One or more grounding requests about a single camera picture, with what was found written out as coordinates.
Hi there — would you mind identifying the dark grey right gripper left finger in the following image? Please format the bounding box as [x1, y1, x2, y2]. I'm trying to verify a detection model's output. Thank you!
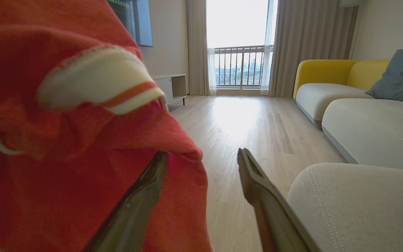
[83, 151, 170, 252]

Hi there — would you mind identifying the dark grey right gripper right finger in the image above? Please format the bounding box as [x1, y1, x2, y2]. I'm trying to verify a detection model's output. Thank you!
[237, 147, 323, 252]

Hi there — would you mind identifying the red and white garment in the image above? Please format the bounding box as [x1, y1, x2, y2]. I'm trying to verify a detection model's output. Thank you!
[0, 0, 214, 252]

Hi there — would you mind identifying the grey and yellow sofa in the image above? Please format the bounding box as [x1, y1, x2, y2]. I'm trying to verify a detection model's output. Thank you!
[292, 58, 403, 172]

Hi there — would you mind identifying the grey round ottoman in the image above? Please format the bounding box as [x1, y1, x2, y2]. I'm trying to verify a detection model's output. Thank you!
[287, 162, 403, 252]

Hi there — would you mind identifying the white tv cabinet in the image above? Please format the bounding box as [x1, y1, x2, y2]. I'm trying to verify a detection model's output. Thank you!
[151, 73, 188, 112]

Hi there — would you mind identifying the metal balcony railing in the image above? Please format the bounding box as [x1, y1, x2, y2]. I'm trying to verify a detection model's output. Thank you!
[213, 45, 274, 88]

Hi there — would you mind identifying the grey-beige pleated curtain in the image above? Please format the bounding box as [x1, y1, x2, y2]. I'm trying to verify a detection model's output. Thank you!
[185, 0, 217, 96]
[269, 0, 355, 98]

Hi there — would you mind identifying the blue-grey cushion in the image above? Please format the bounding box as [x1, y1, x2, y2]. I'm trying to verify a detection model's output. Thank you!
[364, 47, 403, 106]

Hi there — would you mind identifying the large balcony window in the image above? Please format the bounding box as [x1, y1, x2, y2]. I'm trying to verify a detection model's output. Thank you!
[206, 0, 278, 90]

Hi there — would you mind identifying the wall-mounted flat television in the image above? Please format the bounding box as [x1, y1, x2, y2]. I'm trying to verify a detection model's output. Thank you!
[107, 0, 154, 48]

